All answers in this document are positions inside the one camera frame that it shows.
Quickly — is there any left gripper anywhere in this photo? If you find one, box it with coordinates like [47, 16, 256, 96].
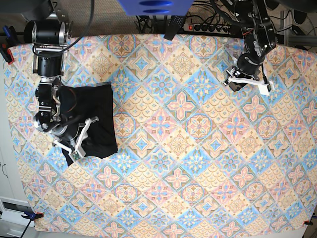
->
[223, 63, 275, 96]

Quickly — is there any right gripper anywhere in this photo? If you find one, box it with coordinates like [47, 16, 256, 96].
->
[52, 117, 99, 160]

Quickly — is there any black T-shirt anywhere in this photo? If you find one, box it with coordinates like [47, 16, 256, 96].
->
[58, 82, 118, 159]

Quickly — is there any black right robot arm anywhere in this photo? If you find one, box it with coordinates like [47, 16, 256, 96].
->
[22, 0, 99, 162]

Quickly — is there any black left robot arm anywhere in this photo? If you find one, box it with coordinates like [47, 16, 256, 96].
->
[223, 0, 276, 96]

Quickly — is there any white power strip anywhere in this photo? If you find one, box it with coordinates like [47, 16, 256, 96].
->
[183, 23, 231, 34]

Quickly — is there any orange black table clamp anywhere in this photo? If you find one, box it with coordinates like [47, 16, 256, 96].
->
[21, 212, 44, 221]

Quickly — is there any patterned tablecloth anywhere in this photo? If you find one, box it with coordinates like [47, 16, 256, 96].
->
[4, 34, 317, 238]

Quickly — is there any red black left clamp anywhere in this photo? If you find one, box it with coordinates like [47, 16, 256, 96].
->
[0, 25, 14, 65]

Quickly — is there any orange right table clamp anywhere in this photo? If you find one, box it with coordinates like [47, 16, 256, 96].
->
[304, 221, 313, 226]

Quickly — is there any black mesh strap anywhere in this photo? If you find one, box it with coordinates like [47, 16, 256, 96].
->
[162, 15, 184, 40]

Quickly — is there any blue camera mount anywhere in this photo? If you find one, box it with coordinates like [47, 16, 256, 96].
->
[117, 0, 194, 16]

